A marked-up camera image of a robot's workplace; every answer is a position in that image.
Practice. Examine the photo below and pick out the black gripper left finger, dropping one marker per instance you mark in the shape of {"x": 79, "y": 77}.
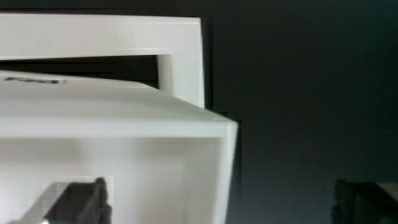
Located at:
{"x": 72, "y": 204}

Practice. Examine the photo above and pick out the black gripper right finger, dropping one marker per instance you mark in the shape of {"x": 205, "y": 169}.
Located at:
{"x": 367, "y": 203}

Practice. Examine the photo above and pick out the white drawer cabinet box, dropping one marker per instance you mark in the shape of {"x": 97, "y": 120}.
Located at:
{"x": 93, "y": 129}

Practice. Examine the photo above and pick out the white U-shaped frame barrier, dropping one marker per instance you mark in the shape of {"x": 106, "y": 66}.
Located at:
{"x": 63, "y": 36}

